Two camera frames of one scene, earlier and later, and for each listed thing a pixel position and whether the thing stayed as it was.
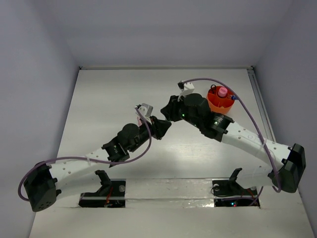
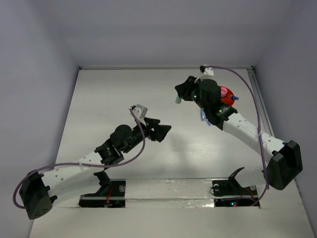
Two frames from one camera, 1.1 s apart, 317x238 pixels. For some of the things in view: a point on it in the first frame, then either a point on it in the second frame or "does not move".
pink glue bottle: x=222 y=91 does not move
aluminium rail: x=266 y=119 does not move
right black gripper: x=170 y=111 -> x=184 y=89
